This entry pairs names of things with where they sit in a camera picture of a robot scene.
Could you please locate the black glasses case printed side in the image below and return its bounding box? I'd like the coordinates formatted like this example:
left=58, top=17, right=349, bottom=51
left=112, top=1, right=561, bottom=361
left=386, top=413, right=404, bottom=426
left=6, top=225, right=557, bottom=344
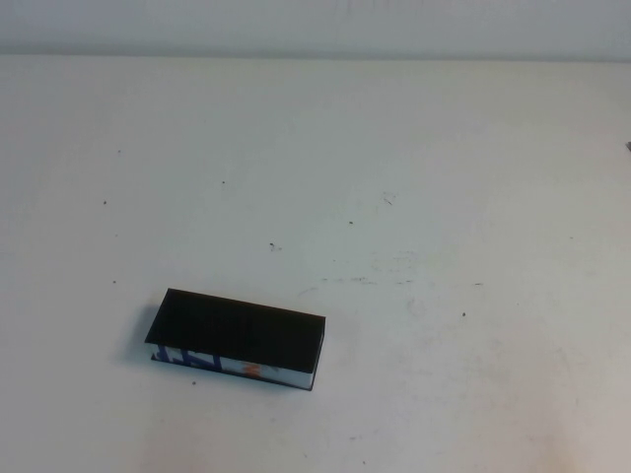
left=144, top=288, right=327, bottom=393

